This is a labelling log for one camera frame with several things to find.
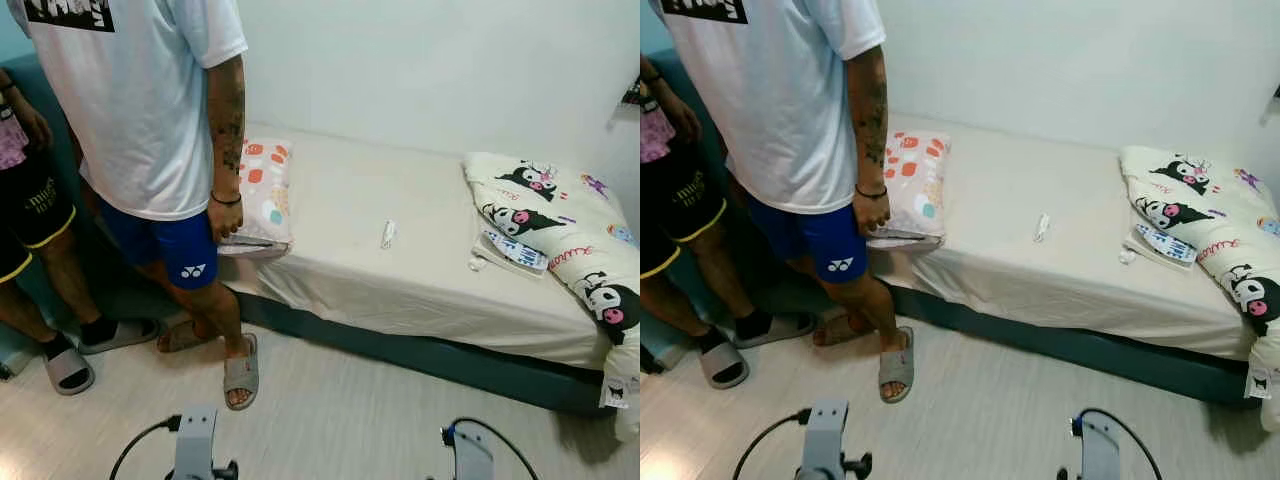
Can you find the person in black shorts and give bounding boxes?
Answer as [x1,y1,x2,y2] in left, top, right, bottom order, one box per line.
[640,55,816,391]
[0,68,161,396]

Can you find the cream cartoon print blanket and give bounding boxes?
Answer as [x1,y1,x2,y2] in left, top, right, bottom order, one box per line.
[1118,145,1280,433]
[462,152,641,441]

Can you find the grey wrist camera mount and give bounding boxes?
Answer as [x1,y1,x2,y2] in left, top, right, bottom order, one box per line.
[447,422,495,480]
[1078,412,1123,480]
[803,400,851,480]
[172,405,219,480]

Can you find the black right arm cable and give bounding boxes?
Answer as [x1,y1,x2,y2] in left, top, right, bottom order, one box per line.
[1070,408,1164,480]
[443,417,541,480]

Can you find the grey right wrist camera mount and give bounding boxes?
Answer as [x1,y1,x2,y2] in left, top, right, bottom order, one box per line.
[447,422,495,480]
[1078,412,1123,480]

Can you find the mattress with cream sheet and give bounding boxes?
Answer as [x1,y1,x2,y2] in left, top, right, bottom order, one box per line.
[215,122,641,373]
[868,112,1280,363]

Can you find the person in white T-shirt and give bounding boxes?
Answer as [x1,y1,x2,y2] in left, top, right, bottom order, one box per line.
[650,0,916,406]
[5,0,261,411]

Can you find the white and blue book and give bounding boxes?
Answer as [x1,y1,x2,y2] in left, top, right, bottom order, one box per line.
[1133,222,1198,269]
[480,230,549,278]

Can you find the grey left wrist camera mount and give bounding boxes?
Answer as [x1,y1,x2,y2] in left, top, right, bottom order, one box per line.
[172,405,219,480]
[803,400,851,480]

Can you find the pink pillow with orange spots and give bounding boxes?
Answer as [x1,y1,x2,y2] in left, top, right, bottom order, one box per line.
[868,130,951,251]
[218,138,294,259]

